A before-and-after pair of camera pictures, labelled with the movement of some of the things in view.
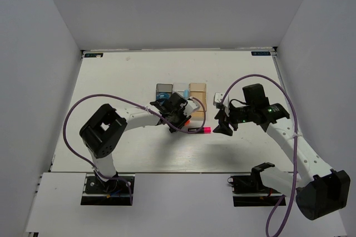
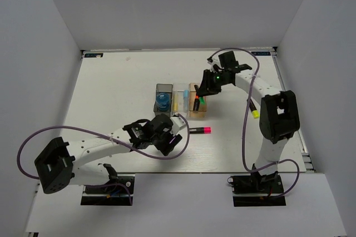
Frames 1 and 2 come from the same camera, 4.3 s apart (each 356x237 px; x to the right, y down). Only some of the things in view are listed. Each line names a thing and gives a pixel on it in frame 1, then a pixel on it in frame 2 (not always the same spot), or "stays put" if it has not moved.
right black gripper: x=228 y=119 to x=207 y=87
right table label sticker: x=261 y=53 stays put
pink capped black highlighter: x=206 y=130 stays put
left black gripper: x=184 y=118 to x=165 y=147
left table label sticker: x=98 y=55 stays put
